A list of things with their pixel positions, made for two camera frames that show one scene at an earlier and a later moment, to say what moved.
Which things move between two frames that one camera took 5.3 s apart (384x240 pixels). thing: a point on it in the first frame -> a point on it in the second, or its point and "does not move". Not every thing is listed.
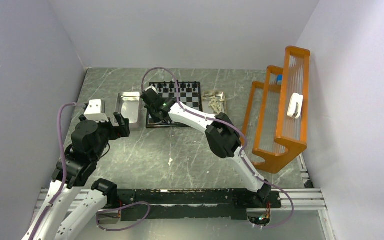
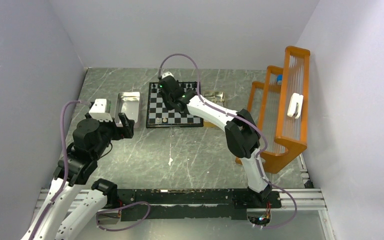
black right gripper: x=156 y=119 -> x=168 y=107
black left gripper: x=118 y=131 does not move
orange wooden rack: x=276 y=127 does not move
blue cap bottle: x=279 y=79 does not move
